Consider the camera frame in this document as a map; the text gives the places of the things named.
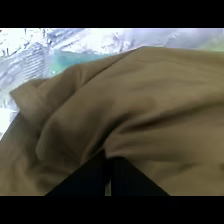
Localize khaki trousers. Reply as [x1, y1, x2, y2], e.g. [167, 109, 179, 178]
[0, 45, 224, 197]

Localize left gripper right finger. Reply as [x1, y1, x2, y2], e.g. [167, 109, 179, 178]
[109, 156, 170, 197]

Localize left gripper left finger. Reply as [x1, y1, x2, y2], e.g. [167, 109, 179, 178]
[45, 152, 111, 197]

